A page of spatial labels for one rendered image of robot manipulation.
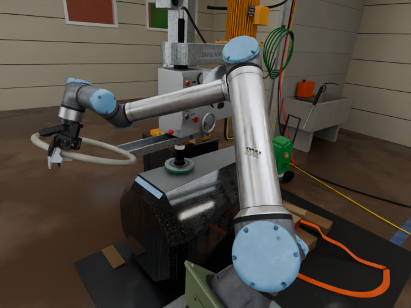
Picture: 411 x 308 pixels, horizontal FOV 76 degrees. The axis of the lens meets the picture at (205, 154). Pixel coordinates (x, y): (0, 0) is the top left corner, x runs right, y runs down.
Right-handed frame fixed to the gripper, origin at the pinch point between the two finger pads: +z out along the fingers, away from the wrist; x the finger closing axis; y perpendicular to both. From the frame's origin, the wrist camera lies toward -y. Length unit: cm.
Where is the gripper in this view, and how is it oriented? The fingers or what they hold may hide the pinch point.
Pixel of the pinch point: (54, 164)
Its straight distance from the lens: 126.6
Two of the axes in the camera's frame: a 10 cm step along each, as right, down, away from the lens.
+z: -2.9, 9.5, 1.0
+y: 9.5, 3.0, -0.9
